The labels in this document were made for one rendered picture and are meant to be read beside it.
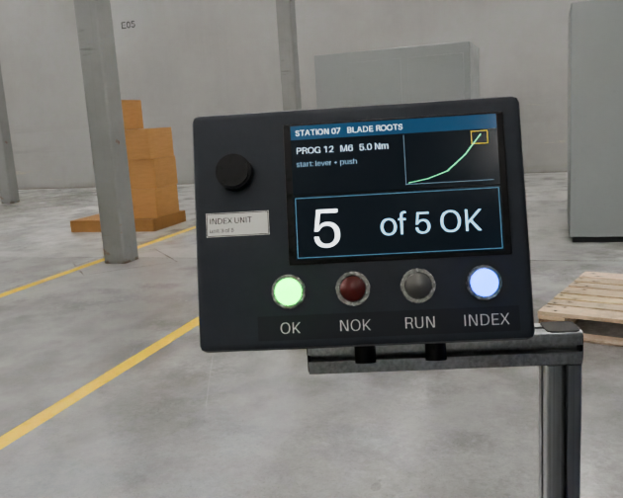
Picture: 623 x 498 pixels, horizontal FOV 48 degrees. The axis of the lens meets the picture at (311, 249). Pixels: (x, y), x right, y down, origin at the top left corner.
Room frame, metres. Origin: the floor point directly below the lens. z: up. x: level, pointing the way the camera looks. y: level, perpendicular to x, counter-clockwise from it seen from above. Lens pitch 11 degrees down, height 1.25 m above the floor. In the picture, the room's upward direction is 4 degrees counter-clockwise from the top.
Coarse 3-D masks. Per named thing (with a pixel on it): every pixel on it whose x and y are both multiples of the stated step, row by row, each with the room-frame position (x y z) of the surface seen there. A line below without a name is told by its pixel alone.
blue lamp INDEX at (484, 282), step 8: (472, 272) 0.52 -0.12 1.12; (480, 272) 0.51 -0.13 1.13; (488, 272) 0.51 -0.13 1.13; (496, 272) 0.52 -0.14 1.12; (472, 280) 0.51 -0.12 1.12; (480, 280) 0.51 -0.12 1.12; (488, 280) 0.51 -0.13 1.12; (496, 280) 0.51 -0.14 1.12; (472, 288) 0.51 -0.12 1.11; (480, 288) 0.51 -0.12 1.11; (488, 288) 0.51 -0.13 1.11; (496, 288) 0.51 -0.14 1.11; (480, 296) 0.51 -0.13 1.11; (488, 296) 0.51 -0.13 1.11
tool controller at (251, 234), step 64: (256, 128) 0.56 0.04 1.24; (320, 128) 0.56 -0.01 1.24; (384, 128) 0.55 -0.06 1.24; (448, 128) 0.55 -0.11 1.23; (512, 128) 0.55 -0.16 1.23; (256, 192) 0.55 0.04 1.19; (320, 192) 0.54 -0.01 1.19; (384, 192) 0.54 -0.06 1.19; (448, 192) 0.54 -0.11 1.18; (512, 192) 0.53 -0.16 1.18; (256, 256) 0.54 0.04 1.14; (384, 256) 0.53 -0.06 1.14; (448, 256) 0.52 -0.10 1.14; (512, 256) 0.52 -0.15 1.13; (256, 320) 0.52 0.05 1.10; (320, 320) 0.52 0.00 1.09; (384, 320) 0.52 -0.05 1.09; (448, 320) 0.51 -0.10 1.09; (512, 320) 0.51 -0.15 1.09
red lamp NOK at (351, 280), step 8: (352, 272) 0.53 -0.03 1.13; (344, 280) 0.52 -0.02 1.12; (352, 280) 0.52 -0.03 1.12; (360, 280) 0.52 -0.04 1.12; (336, 288) 0.52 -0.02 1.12; (344, 288) 0.52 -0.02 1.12; (352, 288) 0.52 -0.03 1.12; (360, 288) 0.52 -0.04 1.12; (368, 288) 0.52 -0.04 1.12; (344, 296) 0.52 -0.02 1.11; (352, 296) 0.52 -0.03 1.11; (360, 296) 0.52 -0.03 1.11; (352, 304) 0.52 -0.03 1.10
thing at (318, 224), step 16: (304, 208) 0.54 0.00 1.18; (320, 208) 0.54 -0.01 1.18; (336, 208) 0.54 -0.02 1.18; (352, 208) 0.54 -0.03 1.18; (304, 224) 0.54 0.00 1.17; (320, 224) 0.54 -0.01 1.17; (336, 224) 0.54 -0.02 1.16; (352, 224) 0.54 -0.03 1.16; (304, 240) 0.54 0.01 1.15; (320, 240) 0.54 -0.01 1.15; (336, 240) 0.53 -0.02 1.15; (352, 240) 0.53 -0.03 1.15; (304, 256) 0.53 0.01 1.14; (320, 256) 0.53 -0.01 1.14; (336, 256) 0.53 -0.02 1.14; (352, 256) 0.53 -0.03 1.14
